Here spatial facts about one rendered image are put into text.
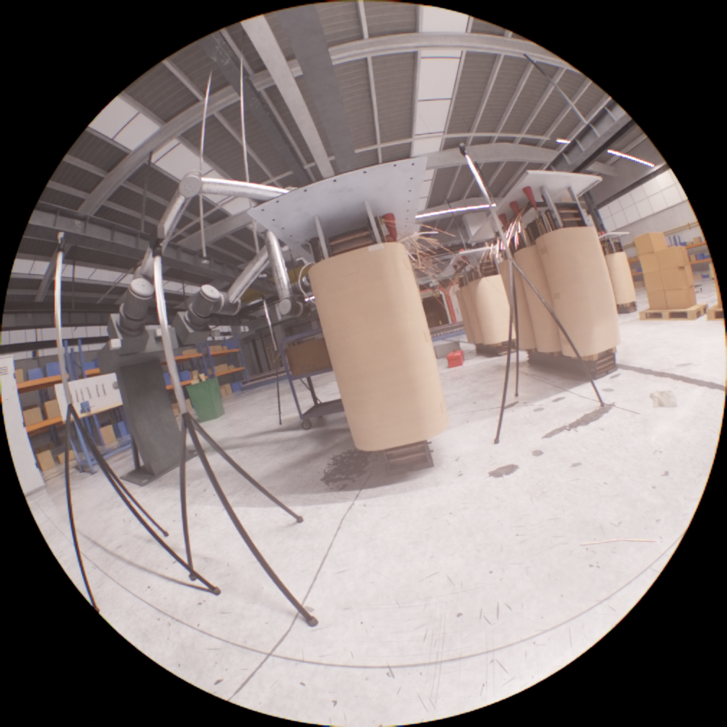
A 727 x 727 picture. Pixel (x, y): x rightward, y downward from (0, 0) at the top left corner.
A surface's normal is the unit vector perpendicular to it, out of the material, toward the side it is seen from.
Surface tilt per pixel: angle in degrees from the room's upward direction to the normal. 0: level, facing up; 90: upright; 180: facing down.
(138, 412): 90
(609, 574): 0
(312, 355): 90
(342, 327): 90
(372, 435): 90
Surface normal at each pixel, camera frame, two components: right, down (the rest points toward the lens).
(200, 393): 0.20, 0.10
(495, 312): -0.11, 0.11
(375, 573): -0.26, -0.96
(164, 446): 0.93, -0.22
